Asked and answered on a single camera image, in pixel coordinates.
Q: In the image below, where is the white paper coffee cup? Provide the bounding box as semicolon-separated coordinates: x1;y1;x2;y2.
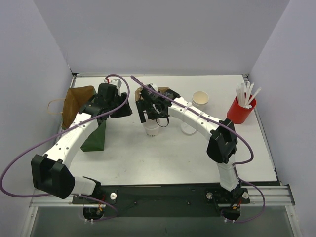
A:
143;119;159;137

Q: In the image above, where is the clear plastic cup lid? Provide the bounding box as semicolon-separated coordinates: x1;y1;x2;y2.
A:
143;119;159;130

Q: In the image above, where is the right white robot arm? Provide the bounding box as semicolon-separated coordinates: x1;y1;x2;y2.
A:
135;84;239;192

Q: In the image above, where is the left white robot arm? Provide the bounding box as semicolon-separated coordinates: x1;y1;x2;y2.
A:
31;75;132;203

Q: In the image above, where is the brown cardboard cup carrier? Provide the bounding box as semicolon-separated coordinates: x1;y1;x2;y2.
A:
134;86;181;101

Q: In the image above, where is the green paper bag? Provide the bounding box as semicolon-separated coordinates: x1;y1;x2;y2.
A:
47;85;106;152

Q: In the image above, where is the red straw holder cup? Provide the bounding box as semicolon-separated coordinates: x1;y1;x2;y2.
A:
227;97;256;124

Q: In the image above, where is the white wrapped straw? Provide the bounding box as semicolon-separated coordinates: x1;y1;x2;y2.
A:
247;87;262;105
236;81;250;107

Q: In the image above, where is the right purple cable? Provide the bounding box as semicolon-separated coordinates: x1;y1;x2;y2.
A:
130;75;266;224

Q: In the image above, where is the purple cable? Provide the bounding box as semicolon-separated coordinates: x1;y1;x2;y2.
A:
130;75;266;224
0;73;129;198

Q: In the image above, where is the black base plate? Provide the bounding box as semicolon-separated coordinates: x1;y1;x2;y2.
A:
72;183;250;219

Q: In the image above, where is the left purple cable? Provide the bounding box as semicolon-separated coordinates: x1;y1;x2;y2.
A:
0;73;129;198

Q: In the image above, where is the aluminium rail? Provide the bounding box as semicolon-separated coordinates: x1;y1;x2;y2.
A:
30;186;295;207

